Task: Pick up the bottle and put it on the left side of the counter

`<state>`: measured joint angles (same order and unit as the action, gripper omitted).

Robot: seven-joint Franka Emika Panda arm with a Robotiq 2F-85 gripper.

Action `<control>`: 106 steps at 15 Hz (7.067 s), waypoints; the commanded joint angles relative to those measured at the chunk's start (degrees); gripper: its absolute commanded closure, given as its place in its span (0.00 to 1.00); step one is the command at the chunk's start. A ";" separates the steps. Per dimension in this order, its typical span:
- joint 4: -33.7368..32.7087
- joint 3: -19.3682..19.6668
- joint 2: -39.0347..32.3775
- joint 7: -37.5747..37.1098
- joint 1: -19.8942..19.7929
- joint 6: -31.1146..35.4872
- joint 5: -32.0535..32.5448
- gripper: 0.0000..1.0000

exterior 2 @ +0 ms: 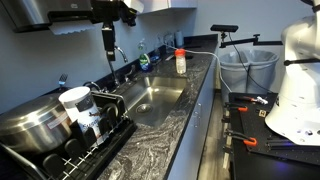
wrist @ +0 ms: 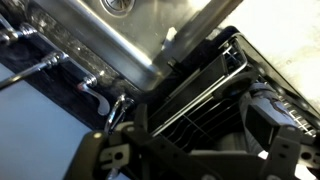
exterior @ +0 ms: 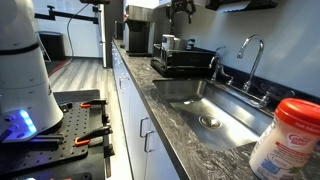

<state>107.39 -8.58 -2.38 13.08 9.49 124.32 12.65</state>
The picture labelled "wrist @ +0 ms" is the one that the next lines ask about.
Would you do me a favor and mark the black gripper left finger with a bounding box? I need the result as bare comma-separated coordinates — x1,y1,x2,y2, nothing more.
63,103,214,180

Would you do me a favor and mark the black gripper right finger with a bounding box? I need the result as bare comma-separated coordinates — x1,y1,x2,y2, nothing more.
245,103,320,180

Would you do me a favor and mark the white sugar canister black label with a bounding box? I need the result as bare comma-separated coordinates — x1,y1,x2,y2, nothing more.
238,81,316,158

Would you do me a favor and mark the small chrome faucet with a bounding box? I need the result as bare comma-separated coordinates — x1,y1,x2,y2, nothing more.
103,94,136,134

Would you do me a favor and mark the black dish rack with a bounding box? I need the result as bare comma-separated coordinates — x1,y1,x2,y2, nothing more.
146,26,320,158

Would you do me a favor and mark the stainless steel sink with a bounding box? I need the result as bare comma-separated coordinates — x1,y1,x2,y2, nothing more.
28,0,244,93

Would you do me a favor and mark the chrome gooseneck faucet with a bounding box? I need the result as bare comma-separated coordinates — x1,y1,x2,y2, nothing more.
0,50,69,91

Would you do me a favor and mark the round sink drain strainer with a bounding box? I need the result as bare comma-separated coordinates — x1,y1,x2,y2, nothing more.
99,0,137,18

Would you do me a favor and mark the chrome faucet lever handle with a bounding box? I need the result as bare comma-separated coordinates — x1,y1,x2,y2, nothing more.
0,13,38,44
77,75,112,116

